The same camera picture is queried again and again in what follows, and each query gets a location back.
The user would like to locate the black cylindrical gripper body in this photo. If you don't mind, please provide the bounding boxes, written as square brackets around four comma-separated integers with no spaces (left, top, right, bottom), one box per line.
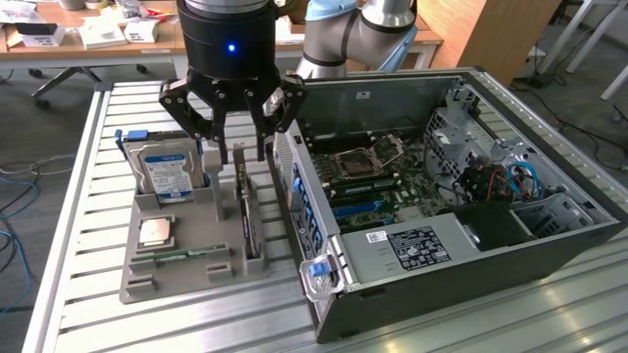
[175,0,283,111]

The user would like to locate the GPU card with metal bracket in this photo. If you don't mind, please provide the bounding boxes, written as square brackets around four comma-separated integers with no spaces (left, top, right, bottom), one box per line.
[232,143,266,261]

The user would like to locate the blue expansion slot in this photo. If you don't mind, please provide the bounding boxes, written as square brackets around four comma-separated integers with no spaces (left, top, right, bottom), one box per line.
[332,203,390,218]

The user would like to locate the white box with label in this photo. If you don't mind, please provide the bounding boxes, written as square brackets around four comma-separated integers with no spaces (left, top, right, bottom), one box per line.
[123,19,162,44]

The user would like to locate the hard disk with blue rails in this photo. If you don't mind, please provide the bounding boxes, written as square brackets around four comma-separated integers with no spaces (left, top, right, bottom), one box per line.
[114,128,208,204]

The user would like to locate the CPU socket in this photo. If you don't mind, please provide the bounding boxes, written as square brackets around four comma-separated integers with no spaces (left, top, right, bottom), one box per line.
[334,146,384,181]

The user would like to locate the metal socket cover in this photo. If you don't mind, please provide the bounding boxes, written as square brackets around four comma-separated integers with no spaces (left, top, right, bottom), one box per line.
[370,133,410,167]

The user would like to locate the white flat box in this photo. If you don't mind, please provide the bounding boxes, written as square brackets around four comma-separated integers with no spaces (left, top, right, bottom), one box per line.
[78,24,128,51]

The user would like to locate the wheeled desk leg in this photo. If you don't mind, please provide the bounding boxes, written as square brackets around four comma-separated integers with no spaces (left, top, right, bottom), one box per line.
[28,64,150,110]

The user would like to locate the wooden desk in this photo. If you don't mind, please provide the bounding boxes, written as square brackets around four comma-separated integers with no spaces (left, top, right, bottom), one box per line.
[0,0,444,71]

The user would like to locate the installed RAM stick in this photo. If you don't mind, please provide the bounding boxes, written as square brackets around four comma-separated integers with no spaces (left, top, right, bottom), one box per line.
[327,177,400,196]

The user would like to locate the green motherboard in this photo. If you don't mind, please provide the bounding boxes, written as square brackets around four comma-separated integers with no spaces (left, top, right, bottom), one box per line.
[303,128,446,235]

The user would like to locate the white box with black lid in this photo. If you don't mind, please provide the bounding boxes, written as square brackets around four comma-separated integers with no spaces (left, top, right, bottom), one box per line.
[14,22,67,49]

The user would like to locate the metal drive cage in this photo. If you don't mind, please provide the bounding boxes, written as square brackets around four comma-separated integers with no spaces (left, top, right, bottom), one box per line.
[423,106,542,192]

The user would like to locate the CPU chip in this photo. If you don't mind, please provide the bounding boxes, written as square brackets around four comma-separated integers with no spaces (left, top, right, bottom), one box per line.
[138,216,178,248]

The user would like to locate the green RAM stick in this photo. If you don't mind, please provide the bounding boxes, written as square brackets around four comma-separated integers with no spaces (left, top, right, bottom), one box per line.
[130,245,228,263]

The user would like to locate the wooden cabinet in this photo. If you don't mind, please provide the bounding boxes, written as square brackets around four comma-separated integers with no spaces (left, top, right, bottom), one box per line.
[416,0,563,80]

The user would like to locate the grey parts rack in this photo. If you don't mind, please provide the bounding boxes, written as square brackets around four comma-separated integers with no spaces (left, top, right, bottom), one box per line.
[118,144,278,306]

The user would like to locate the grey power supply unit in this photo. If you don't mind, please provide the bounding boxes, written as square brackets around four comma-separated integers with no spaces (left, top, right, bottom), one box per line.
[336,214,482,292]

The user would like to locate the black plastic fan shroud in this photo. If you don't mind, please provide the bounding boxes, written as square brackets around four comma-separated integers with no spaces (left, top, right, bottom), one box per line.
[450,200,538,253]

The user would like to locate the black open PC case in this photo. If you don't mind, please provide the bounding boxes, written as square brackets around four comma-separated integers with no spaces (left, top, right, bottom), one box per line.
[266,65,628,345]

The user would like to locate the metal disk bay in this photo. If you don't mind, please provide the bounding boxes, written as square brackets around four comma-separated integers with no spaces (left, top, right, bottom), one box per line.
[508,192,599,240]

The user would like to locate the white floor cable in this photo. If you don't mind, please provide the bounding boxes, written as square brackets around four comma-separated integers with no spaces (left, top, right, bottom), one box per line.
[0,153,76,177]

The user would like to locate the red and black wires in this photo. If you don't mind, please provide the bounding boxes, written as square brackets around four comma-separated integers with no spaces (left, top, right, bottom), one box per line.
[460,164,512,202]

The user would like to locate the blue floor cable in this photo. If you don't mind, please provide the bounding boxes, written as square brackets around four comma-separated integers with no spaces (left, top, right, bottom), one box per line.
[0,175,42,315]

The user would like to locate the blue wire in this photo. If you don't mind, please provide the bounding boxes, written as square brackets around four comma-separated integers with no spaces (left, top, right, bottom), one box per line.
[507,161,544,204]

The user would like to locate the white table frame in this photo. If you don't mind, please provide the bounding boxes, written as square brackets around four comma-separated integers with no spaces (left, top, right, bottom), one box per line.
[536,0,628,101]

